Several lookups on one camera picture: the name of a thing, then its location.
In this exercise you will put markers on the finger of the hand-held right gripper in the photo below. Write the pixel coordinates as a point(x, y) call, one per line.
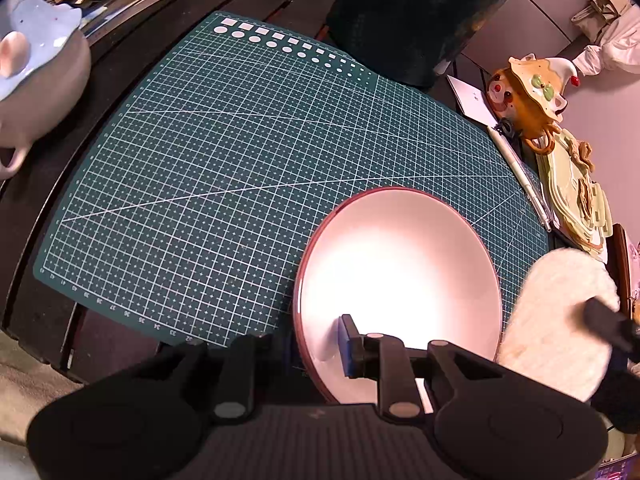
point(612, 325)

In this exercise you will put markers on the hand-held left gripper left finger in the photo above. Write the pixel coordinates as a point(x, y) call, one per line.
point(289, 355)

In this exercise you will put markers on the white hanging clothing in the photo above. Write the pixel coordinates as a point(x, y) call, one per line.
point(615, 40)

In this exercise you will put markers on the white pen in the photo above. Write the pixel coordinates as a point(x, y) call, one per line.
point(520, 175)

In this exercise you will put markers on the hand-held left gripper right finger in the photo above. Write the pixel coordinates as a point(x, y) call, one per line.
point(345, 347)

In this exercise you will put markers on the dark green kettle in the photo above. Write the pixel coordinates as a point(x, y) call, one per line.
point(425, 20)

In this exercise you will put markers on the green cutting mat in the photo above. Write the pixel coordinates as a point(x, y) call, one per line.
point(200, 185)

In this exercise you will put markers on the white note paper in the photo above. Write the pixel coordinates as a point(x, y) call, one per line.
point(470, 97)

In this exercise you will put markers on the orange clown ceramic pot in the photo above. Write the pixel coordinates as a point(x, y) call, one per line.
point(525, 105)

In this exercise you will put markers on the light green container lids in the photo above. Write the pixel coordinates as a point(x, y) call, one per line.
point(575, 200)

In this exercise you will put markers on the white sponge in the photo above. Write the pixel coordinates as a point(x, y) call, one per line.
point(550, 320)

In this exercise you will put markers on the white bowl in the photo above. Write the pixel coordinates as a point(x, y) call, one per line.
point(400, 270)

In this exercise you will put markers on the wooden cabinet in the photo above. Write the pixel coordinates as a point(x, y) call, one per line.
point(622, 265)

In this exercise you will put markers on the black binder clip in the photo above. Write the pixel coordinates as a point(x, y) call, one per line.
point(508, 127)

